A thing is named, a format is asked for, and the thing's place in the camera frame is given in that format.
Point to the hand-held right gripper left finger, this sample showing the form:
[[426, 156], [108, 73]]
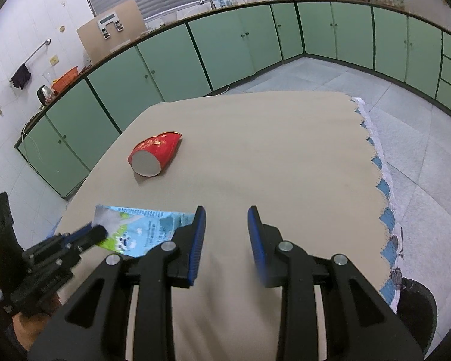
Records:
[[196, 240]]

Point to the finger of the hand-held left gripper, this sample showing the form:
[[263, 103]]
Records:
[[95, 235], [78, 233]]

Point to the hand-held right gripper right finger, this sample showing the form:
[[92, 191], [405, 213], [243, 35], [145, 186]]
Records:
[[255, 240]]

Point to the person's left hand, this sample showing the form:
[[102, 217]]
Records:
[[28, 327]]

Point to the red paper cup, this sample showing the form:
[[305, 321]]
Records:
[[157, 148]]

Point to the blue white patterned tablecloth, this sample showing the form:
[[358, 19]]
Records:
[[396, 244]]

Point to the metal electric kettle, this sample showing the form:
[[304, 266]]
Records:
[[45, 94]]

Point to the orange plastic basket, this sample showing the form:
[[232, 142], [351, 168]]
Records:
[[65, 79]]

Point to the dark hanging towel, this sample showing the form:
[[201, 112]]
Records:
[[21, 76]]

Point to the metal towel bar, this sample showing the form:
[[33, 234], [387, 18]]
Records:
[[37, 50]]

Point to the green lower kitchen cabinets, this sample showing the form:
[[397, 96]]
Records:
[[225, 45]]

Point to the brown cardboard board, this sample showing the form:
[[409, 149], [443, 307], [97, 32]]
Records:
[[131, 26]]

